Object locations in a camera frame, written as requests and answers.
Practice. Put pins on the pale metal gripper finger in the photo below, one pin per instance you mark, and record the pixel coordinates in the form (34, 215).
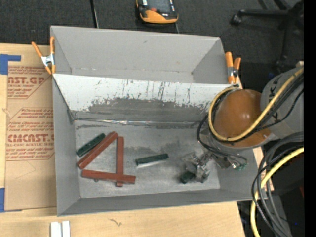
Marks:
(203, 173)
(193, 160)

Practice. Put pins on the red-brown flat block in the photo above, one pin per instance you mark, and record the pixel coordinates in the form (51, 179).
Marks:
(97, 150)
(101, 174)
(120, 154)

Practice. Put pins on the brown cardboard board red print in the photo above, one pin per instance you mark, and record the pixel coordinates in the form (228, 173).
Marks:
(27, 171)

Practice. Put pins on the grey metal bin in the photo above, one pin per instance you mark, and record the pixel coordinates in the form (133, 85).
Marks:
(148, 102)

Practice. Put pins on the dark green block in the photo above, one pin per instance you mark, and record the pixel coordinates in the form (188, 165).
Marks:
(90, 145)
(151, 159)
(186, 177)

